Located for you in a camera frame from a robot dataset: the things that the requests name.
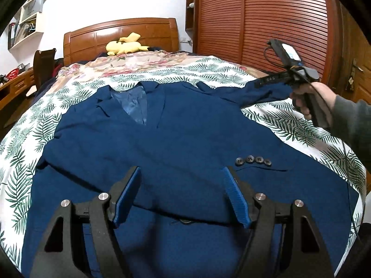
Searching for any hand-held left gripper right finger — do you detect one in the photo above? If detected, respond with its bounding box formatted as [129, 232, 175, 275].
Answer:
[223, 166, 337, 278]

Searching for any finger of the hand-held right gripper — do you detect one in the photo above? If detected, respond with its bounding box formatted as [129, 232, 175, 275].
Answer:
[253, 74, 291, 89]

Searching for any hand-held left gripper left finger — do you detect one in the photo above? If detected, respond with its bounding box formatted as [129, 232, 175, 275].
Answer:
[29, 166, 142, 278]

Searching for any blue suit jacket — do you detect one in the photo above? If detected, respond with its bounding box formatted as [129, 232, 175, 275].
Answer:
[22, 80, 360, 278]

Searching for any person's right forearm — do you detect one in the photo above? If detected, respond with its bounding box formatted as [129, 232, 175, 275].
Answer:
[329, 94, 371, 183]

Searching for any person's right hand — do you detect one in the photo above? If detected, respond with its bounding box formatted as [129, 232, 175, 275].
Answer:
[290, 82, 339, 120]

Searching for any wooden slatted wardrobe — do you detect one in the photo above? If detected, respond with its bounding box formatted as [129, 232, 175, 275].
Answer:
[185, 0, 345, 85]

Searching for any wooden door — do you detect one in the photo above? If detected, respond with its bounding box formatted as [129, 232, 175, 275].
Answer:
[339, 4, 371, 105]

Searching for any bed with fern-print cover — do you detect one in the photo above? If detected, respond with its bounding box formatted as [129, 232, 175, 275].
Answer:
[0, 55, 367, 270]

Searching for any floral quilt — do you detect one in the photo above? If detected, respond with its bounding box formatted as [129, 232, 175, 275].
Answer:
[55, 51, 205, 85]

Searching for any yellow plush toy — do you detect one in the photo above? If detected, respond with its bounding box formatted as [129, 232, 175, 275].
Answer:
[106, 32, 151, 56]

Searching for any wooden desk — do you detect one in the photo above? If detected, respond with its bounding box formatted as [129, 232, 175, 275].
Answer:
[0, 66, 37, 114]

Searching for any dark wooden chair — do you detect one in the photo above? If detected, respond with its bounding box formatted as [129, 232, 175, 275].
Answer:
[33, 48, 57, 91]

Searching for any wooden bed headboard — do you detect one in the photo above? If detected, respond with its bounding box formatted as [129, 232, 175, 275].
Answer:
[63, 18, 181, 66]

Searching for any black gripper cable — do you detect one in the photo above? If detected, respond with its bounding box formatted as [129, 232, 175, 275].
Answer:
[263, 41, 273, 66]

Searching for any metal door handle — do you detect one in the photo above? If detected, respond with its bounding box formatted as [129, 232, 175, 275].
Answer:
[350, 59, 365, 73]

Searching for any white wall shelf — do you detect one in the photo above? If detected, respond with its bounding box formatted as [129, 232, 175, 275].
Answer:
[7, 0, 48, 50]

